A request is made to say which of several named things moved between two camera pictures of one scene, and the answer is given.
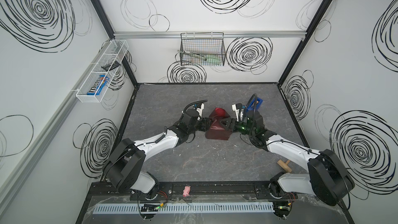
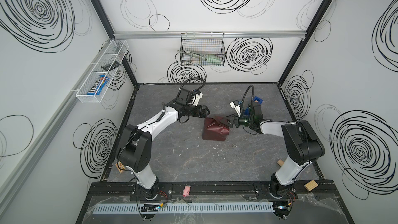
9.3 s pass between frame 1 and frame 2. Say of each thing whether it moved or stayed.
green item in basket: stayed
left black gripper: moved
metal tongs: stayed
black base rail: stayed
